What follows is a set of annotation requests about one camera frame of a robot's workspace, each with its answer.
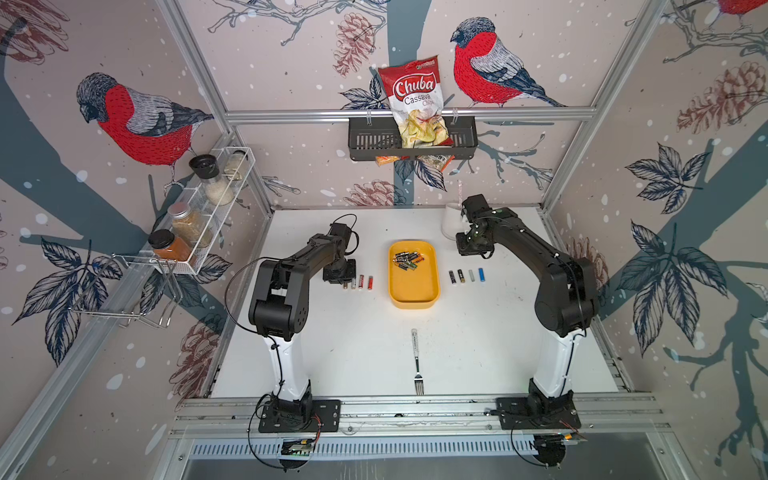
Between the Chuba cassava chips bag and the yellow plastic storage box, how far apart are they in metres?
0.37

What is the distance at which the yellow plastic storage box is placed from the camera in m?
0.93

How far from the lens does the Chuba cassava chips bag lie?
831mm
